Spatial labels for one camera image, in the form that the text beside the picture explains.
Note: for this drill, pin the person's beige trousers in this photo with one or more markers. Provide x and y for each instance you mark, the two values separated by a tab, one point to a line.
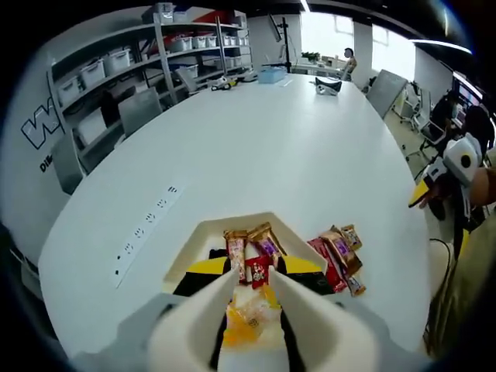
439	271

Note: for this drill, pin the white storage bins group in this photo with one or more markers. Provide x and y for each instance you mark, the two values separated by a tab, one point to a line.
93	71

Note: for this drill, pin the gold pink-label food packet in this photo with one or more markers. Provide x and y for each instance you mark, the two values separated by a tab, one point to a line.
237	253

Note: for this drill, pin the yellow food packet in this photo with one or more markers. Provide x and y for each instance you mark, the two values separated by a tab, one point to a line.
244	325
269	299

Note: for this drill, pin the small red food packet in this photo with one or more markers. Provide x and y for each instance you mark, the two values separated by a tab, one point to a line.
259	271

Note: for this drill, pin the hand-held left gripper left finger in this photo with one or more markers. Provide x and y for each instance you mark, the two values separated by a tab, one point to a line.
207	267

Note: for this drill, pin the person's right hand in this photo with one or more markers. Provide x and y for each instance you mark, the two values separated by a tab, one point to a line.
436	193

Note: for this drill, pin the grey metal shelving rack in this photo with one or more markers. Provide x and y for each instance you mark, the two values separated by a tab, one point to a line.
162	66

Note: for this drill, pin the large white storage box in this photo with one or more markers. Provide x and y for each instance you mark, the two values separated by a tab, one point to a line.
89	126

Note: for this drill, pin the white office chair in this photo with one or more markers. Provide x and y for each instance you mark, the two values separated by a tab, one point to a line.
420	112

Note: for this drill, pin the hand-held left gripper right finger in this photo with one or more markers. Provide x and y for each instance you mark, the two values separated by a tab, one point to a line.
302	265

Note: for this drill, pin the cream hexagonal container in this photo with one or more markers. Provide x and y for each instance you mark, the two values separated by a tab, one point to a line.
201	240

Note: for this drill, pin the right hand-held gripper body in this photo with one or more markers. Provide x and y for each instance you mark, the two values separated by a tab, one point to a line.
453	153

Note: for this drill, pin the light blue box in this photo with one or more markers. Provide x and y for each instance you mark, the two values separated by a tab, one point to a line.
271	74

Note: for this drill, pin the white black headset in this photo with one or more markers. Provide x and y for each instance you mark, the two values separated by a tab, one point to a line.
328	86

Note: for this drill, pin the gold blue-label food packet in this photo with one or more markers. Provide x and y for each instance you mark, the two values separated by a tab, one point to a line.
352	236

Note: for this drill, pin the black food packet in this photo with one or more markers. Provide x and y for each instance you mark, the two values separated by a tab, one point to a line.
216	253

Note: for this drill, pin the long ceiling light strip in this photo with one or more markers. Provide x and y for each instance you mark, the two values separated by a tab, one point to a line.
441	44

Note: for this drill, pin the black tripod stand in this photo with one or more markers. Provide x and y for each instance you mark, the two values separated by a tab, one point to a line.
286	42

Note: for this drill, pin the white yellow device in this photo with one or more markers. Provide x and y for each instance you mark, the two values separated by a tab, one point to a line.
224	83

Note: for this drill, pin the small white gold food packet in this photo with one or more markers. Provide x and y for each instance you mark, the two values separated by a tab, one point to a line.
357	284

